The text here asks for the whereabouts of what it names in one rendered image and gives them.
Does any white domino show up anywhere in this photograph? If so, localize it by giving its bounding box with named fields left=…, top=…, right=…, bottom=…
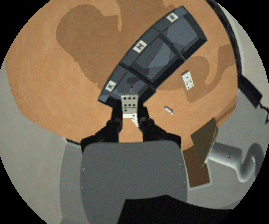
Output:
left=121, top=93, right=138, bottom=118
left=131, top=118, right=138, bottom=127
left=181, top=70, right=194, bottom=90

